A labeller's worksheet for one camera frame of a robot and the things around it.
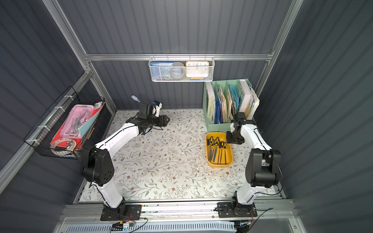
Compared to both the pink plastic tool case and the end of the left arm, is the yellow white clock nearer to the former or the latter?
the end of the left arm

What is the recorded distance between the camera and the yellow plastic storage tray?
36.4 inches

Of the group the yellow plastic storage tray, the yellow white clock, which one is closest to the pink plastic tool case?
the yellow white clock

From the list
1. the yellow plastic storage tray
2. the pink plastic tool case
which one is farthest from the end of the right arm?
the pink plastic tool case

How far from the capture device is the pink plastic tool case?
2.28ft

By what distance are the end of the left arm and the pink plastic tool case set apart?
0.27m

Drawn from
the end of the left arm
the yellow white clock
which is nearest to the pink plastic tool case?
the end of the left arm

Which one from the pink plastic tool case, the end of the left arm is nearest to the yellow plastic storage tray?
the end of the left arm

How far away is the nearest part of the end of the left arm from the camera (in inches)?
26.2

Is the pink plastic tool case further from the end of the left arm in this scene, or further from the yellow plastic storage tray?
the yellow plastic storage tray
